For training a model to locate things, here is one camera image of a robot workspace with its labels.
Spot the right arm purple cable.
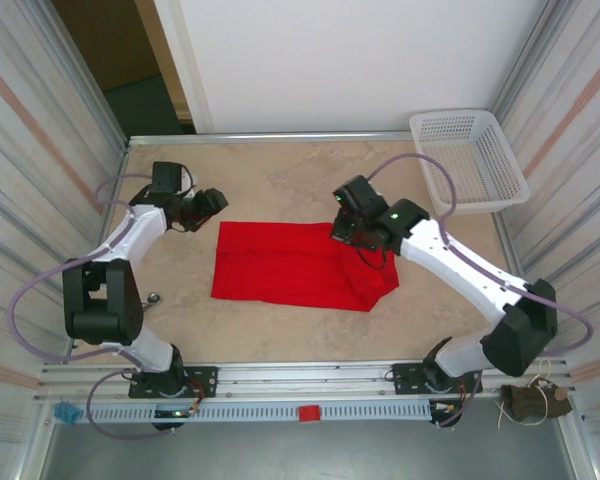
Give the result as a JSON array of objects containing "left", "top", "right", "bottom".
[{"left": 369, "top": 153, "right": 594, "bottom": 429}]

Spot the white door frame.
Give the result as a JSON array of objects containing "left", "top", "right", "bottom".
[{"left": 134, "top": 0, "right": 216, "bottom": 135}]

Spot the brown cloth bag with string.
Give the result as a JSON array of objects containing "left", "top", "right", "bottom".
[{"left": 497, "top": 359, "right": 574, "bottom": 426}]

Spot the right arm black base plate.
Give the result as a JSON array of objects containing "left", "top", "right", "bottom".
[{"left": 390, "top": 362, "right": 483, "bottom": 397}]

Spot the white perforated plastic basket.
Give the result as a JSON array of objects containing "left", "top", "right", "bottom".
[{"left": 408, "top": 108, "right": 531, "bottom": 215}]

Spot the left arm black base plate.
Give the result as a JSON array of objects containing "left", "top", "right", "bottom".
[{"left": 129, "top": 366, "right": 219, "bottom": 399}]

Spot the slotted grey cable duct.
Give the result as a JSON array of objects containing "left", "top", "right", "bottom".
[{"left": 77, "top": 402, "right": 434, "bottom": 425}]

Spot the aluminium enclosure post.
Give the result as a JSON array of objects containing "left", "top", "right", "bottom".
[
  {"left": 489, "top": 0, "right": 564, "bottom": 131},
  {"left": 42, "top": 0, "right": 131, "bottom": 151}
]

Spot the aluminium mounting rail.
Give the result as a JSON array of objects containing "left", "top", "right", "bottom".
[{"left": 34, "top": 357, "right": 569, "bottom": 401}]

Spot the small circuit board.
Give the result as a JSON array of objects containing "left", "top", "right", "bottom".
[
  {"left": 431, "top": 399, "right": 465, "bottom": 420},
  {"left": 152, "top": 407, "right": 201, "bottom": 420}
]

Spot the small blue block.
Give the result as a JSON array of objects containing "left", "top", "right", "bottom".
[{"left": 53, "top": 402, "right": 81, "bottom": 426}]

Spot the red t-shirt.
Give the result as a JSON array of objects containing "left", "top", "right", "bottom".
[{"left": 209, "top": 220, "right": 400, "bottom": 314}]

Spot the brown cardboard box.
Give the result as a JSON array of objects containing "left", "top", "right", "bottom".
[{"left": 52, "top": 0, "right": 161, "bottom": 94}]

